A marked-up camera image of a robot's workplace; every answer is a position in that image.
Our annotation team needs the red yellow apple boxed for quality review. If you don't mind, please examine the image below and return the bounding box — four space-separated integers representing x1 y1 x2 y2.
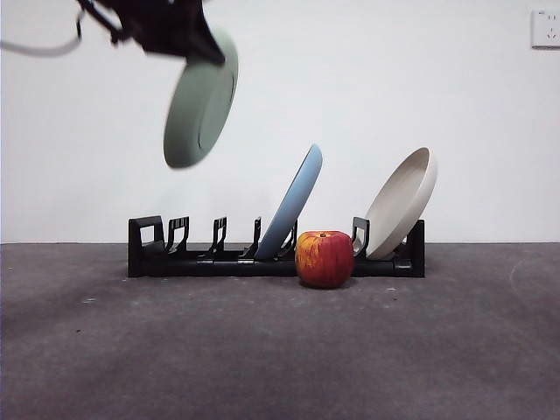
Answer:
294 230 354 290

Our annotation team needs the blue plate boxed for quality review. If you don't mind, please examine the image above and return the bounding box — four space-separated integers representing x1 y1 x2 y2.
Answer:
254 143 324 260

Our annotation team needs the beige plate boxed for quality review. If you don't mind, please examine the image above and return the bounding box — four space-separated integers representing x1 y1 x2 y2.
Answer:
363 147 438 260

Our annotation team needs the green plate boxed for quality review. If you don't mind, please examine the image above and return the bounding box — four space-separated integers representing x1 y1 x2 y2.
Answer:
163 26 240 171

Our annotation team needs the white wall socket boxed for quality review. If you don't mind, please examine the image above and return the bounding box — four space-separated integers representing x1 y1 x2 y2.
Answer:
531 9 560 49

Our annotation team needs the black plate rack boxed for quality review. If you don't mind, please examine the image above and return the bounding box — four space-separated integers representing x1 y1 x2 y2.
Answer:
128 213 426 278

